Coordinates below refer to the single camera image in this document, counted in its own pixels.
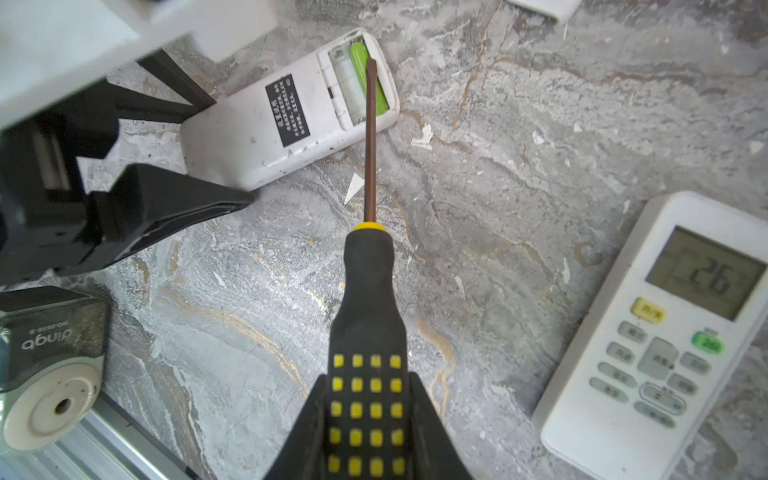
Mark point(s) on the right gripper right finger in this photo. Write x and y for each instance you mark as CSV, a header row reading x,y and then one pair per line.
x,y
432,453

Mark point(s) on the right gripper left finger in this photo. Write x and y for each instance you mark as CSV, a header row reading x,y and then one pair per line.
x,y
301,456

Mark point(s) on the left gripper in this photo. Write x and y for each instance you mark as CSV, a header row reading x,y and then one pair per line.
x,y
45,223

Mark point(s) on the black yellow screwdriver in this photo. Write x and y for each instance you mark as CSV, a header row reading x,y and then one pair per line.
x,y
367,405

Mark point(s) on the red white remote control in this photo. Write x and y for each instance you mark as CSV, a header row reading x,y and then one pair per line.
x,y
283,122

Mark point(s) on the white air conditioner remote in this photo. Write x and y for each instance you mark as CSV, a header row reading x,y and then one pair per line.
x,y
681,304

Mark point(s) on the white battery cover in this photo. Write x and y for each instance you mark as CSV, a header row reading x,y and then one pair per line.
x,y
559,10

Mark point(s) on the green battery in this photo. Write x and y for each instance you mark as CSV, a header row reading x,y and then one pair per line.
x,y
360,57
349,83

